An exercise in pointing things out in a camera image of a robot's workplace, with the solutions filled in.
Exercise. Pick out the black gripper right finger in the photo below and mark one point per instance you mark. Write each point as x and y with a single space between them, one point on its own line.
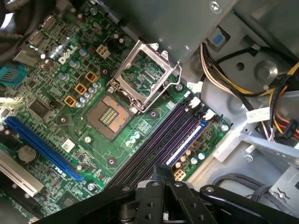
187 205

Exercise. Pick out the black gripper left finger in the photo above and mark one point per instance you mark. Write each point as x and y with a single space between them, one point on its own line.
149 205

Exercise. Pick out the black RAM slot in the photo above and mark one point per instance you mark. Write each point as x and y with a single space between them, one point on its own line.
152 142
164 153
211 114
158 147

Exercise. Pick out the white four-pin connector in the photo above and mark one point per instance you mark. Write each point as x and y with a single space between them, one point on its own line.
103 51
179 175

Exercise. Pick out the green motherboard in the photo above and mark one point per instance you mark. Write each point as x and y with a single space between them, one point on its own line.
100 151

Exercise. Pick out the CPU socket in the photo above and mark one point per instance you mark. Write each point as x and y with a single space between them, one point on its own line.
107 119

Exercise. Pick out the grey metal disk cage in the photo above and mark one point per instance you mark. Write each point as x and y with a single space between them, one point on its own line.
271 148

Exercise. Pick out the black open PC case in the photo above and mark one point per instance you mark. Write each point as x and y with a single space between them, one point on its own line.
233 109

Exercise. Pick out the blue expansion slot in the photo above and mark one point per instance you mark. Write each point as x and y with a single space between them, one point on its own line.
42 147

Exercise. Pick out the yellow square inductor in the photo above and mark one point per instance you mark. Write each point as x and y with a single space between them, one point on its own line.
81 89
70 101
91 77

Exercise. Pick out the white expansion slot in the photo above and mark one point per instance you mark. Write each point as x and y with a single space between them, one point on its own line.
21 173

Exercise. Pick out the silver coin battery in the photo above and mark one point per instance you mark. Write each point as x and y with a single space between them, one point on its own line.
26 154

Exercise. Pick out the metal socket cover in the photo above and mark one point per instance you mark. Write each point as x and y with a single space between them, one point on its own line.
129 61

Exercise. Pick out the small blue plastic tab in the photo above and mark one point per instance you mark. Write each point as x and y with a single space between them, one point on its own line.
217 39

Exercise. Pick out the grey power supply unit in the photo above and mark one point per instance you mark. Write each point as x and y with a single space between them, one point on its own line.
168 25

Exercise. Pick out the teal port connector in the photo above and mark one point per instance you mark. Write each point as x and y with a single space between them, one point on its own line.
11 74

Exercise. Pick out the silver port connector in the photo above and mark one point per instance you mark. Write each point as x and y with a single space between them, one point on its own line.
49 23
35 38
25 56

